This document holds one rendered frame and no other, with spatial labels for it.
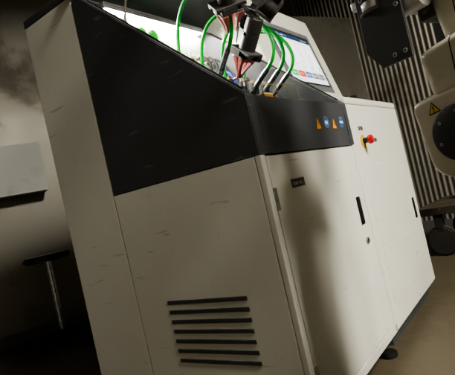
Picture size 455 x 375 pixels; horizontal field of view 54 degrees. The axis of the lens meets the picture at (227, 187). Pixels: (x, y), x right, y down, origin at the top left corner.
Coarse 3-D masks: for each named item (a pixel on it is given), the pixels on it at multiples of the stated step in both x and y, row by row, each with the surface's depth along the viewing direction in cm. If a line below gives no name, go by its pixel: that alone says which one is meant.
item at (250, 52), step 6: (246, 36) 146; (252, 36) 146; (258, 36) 147; (240, 42) 149; (246, 42) 147; (252, 42) 147; (240, 48) 149; (246, 48) 148; (252, 48) 148; (246, 54) 147; (252, 54) 147; (258, 54) 149
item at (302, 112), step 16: (256, 96) 119; (272, 112) 124; (288, 112) 132; (304, 112) 140; (320, 112) 151; (336, 112) 162; (272, 128) 122; (288, 128) 130; (304, 128) 138; (272, 144) 120; (288, 144) 128; (304, 144) 136; (320, 144) 146; (336, 144) 156
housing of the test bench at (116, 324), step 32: (64, 0) 151; (32, 32) 163; (64, 32) 153; (64, 64) 155; (64, 96) 157; (64, 128) 159; (96, 128) 149; (64, 160) 161; (96, 160) 151; (64, 192) 163; (96, 192) 153; (96, 224) 155; (96, 256) 157; (96, 288) 159; (128, 288) 149; (96, 320) 161; (128, 320) 151; (128, 352) 153
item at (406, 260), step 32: (224, 32) 199; (320, 64) 239; (352, 128) 173; (384, 128) 207; (384, 160) 197; (384, 192) 188; (384, 224) 180; (416, 224) 217; (384, 256) 173; (416, 256) 207; (416, 288) 198
